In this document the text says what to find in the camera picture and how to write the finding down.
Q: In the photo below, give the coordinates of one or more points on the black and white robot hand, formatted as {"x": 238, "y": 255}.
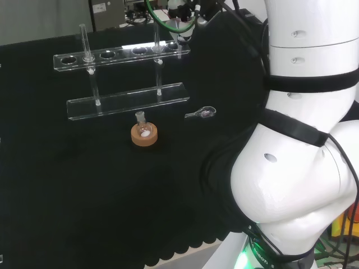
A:
{"x": 183, "y": 9}

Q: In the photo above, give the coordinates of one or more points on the clear acrylic funnel stand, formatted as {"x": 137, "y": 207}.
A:
{"x": 126, "y": 101}

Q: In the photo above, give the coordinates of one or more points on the grey cabinet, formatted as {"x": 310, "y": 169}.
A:
{"x": 106, "y": 14}

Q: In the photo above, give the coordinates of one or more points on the round-bottom glass flask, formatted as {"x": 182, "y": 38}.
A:
{"x": 143, "y": 129}

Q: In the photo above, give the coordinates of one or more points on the black cloth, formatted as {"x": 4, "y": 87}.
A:
{"x": 84, "y": 182}

